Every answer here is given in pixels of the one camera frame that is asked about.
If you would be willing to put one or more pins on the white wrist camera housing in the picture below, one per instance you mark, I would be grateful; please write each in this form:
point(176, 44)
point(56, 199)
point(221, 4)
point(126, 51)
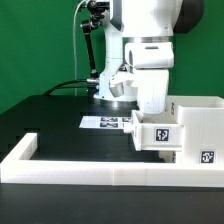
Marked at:
point(122, 85)

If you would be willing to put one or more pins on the white drawer cabinet frame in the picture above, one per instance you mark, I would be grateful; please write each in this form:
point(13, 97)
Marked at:
point(203, 121)

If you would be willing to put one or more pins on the white drawer box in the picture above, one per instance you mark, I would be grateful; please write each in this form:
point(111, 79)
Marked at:
point(155, 132)
point(168, 156)

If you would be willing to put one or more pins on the white marker tag plate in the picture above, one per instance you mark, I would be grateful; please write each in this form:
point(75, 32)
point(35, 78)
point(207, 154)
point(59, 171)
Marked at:
point(103, 122)

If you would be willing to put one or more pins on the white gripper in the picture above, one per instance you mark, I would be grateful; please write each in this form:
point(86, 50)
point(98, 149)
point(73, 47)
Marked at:
point(152, 91)

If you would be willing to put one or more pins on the white U-shaped border wall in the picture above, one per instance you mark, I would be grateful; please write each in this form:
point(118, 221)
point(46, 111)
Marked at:
point(19, 167)

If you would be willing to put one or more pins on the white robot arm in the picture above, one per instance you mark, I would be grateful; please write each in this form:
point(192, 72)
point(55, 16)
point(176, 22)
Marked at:
point(139, 48)

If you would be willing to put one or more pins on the white drawer box front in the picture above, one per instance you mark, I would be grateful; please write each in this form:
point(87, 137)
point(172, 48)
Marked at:
point(168, 156)

